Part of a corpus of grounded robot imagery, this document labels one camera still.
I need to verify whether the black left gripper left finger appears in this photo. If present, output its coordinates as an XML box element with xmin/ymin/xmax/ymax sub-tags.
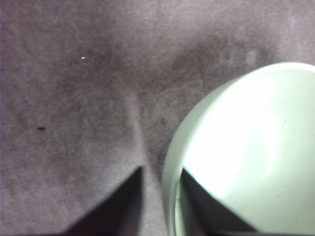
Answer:
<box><xmin>58</xmin><ymin>166</ymin><xmax>144</xmax><ymax>236</ymax></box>

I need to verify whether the green ribbed bowl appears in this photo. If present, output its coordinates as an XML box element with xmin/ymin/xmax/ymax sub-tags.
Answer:
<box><xmin>161</xmin><ymin>61</ymin><xmax>315</xmax><ymax>236</ymax></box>

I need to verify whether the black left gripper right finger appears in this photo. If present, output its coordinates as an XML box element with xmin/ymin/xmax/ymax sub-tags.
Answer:
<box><xmin>182</xmin><ymin>169</ymin><xmax>257</xmax><ymax>236</ymax></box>

